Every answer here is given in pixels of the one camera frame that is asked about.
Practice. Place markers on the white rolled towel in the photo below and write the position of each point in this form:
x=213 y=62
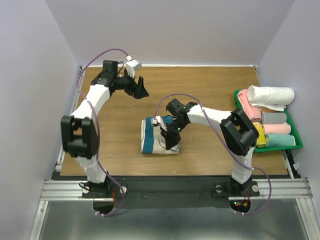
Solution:
x=273 y=98

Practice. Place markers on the yellow rolled towel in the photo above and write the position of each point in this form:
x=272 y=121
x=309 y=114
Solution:
x=261 y=140

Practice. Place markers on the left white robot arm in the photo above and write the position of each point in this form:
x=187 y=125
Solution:
x=80 y=130

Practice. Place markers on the teal and cream Doraemon towel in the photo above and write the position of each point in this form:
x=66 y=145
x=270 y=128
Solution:
x=152 y=142

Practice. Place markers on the mint green rolled towel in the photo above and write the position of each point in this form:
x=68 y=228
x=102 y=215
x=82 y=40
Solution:
x=280 y=140

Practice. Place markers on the light pink rolled towel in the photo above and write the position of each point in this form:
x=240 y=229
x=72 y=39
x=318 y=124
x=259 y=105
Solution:
x=282 y=129

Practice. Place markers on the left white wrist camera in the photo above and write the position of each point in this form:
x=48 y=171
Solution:
x=132 y=66

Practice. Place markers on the green plastic tray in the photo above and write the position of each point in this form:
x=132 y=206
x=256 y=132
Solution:
x=294 y=132

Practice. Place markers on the circuit board with leds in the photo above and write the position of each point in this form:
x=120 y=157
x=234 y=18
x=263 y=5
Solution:
x=243 y=205

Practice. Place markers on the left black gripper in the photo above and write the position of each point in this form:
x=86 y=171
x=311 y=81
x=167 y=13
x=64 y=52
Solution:
x=137 y=91

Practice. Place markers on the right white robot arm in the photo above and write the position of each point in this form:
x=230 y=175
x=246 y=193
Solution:
x=234 y=129

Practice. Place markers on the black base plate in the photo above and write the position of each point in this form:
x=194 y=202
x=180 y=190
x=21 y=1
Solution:
x=170 y=192

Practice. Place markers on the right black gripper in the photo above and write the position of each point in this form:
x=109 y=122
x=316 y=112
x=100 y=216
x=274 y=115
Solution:
x=171 y=139

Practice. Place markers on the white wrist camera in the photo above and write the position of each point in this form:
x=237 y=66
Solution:
x=132 y=66
x=158 y=121

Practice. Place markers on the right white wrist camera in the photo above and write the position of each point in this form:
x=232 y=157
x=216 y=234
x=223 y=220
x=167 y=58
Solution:
x=158 y=121

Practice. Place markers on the grey rolled towel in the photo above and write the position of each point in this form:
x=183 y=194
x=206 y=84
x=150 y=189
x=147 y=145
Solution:
x=268 y=118

